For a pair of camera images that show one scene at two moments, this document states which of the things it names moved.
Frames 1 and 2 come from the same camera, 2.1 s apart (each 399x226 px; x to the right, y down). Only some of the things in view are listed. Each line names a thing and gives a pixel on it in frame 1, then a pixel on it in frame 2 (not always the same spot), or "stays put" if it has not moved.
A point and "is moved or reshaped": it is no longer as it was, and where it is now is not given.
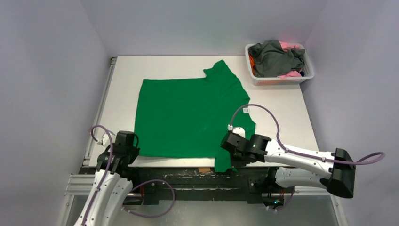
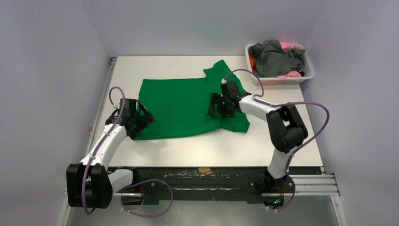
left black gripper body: (132, 153) -> (137, 119)
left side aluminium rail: (98, 112) stays put
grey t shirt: (271, 60) stays put
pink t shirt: (287, 46) stays put
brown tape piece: (204, 170) stays put
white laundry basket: (278, 63) stays put
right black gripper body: (228, 143) -> (219, 103)
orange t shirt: (252, 64) stays put
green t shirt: (191, 117) is moved or reshaped
